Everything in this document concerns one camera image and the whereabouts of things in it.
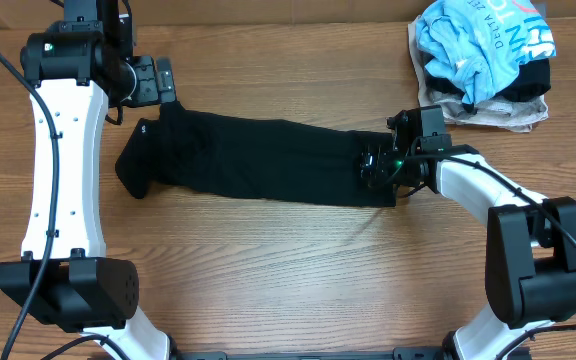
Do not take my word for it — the black t-shirt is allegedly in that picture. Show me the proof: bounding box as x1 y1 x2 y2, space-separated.
115 102 396 207

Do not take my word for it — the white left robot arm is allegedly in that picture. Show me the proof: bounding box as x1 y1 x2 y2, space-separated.
0 13 178 359

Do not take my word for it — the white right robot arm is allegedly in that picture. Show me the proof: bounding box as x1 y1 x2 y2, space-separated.
359 144 576 360

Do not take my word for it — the beige folded garment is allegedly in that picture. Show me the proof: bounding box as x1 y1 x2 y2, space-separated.
407 17 549 133

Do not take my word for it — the light blue printed t-shirt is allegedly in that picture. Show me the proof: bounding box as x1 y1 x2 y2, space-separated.
415 0 556 105

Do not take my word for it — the black folded garment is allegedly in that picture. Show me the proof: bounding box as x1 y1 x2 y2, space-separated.
421 52 551 105

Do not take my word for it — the cardboard back wall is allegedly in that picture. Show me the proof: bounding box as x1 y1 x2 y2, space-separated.
0 0 576 31

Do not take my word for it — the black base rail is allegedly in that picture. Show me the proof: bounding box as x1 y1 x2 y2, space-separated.
176 347 450 360

